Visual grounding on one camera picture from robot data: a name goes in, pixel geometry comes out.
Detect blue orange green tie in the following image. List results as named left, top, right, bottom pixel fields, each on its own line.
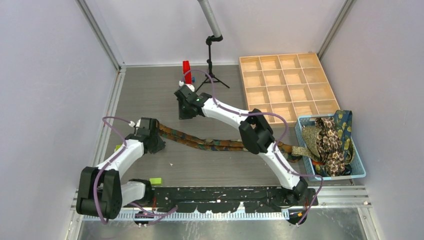
left=158, top=123, right=302, bottom=164

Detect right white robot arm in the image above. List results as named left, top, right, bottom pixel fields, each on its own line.
left=174, top=85, right=308, bottom=205

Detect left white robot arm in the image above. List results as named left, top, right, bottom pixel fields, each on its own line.
left=75, top=116, right=166, bottom=224

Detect red toy block truck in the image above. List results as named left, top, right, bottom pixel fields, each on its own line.
left=182, top=60, right=194, bottom=85

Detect black tripod stand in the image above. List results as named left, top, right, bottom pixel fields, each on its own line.
left=195, top=35, right=230, bottom=92

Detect green red toy blocks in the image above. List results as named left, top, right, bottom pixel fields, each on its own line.
left=114, top=144, right=122, bottom=152

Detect lime green block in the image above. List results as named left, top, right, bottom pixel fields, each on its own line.
left=149, top=177, right=163, bottom=186

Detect grey pole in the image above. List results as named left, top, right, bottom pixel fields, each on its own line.
left=198, top=0, right=223, bottom=39

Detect wooden compartment tray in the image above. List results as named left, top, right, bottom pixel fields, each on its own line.
left=239, top=52, right=340, bottom=126

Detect green vine pattern tie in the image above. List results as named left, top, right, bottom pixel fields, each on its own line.
left=291, top=125, right=323, bottom=162

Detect brown floral black tie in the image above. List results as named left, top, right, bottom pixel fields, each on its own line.
left=314, top=117, right=348, bottom=177

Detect blue tie yellow leaves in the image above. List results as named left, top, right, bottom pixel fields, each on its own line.
left=333, top=109, right=355, bottom=165

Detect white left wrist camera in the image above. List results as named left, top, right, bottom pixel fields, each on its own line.
left=128, top=119, right=141, bottom=128

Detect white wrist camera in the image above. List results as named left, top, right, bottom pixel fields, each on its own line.
left=128, top=119, right=141, bottom=128
left=178, top=80, right=195, bottom=92

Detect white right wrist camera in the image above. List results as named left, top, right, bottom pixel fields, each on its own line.
left=178, top=80, right=195, bottom=92

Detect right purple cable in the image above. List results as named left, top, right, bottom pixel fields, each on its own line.
left=181, top=68, right=324, bottom=226

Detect aluminium front rail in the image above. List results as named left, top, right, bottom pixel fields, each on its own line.
left=70, top=185, right=373, bottom=222

